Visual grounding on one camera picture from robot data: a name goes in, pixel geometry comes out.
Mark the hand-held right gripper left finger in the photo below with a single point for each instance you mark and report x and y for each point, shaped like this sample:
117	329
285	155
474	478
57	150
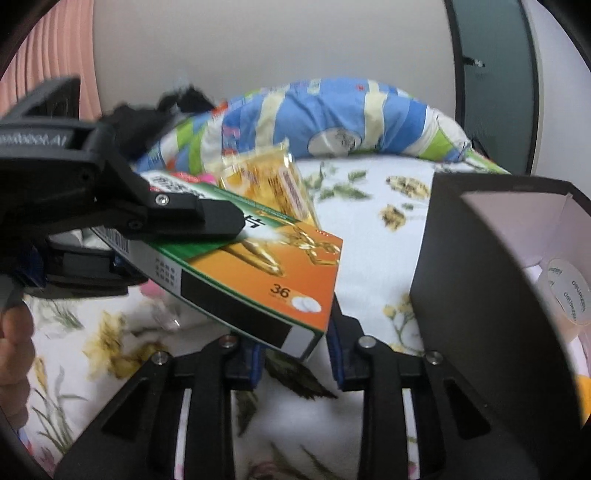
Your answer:
251	364

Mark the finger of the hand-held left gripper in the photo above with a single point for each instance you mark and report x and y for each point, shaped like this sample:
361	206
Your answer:
83	267
184	217

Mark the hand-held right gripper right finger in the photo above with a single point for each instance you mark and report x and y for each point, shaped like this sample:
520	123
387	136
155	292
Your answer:
337	350

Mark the green orange medicine box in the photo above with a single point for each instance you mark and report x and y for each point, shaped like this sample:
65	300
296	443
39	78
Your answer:
258	277

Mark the black cardboard container box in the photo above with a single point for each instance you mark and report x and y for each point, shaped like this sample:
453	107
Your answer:
461	277

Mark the clear tape roll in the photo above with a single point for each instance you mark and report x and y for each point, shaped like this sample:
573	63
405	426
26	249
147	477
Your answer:
570	295

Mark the person's left hand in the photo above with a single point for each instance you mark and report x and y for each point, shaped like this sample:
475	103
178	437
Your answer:
16	350

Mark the yellow snack packet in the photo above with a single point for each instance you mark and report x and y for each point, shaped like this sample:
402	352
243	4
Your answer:
263	180

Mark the floral printed blanket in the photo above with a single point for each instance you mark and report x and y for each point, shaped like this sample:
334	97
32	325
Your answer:
369	258

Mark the black cloth bag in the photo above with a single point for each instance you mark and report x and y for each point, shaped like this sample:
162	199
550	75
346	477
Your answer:
184	99

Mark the pink pleated curtain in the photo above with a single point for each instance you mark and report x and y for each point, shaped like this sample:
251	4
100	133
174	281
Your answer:
46	60

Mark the striped blue green pillow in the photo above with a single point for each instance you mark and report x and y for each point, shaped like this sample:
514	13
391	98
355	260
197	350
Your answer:
351	115

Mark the dark framed door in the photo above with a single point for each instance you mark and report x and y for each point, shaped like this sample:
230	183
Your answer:
494	69

